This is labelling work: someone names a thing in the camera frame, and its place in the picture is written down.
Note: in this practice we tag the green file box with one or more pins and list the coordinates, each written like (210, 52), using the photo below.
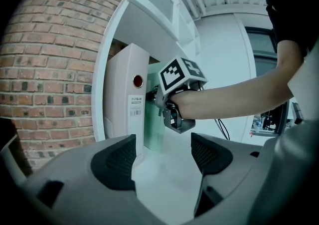
(153, 124)

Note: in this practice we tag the beige file box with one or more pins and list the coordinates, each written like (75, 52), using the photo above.
(124, 69)

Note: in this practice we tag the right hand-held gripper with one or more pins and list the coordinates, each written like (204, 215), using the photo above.
(174, 76)

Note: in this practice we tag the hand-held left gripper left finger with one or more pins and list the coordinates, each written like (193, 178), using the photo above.
(114, 164)

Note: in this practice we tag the white hutch shelf unit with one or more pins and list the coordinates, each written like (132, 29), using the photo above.
(149, 27)

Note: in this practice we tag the person's right forearm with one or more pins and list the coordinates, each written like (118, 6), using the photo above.
(224, 99)

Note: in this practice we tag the person's black shirt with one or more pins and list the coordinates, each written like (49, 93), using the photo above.
(291, 7)

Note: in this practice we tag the dark framed glass door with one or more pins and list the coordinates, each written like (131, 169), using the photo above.
(264, 44)

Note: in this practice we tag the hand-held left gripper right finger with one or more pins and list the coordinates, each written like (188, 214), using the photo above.
(211, 156)

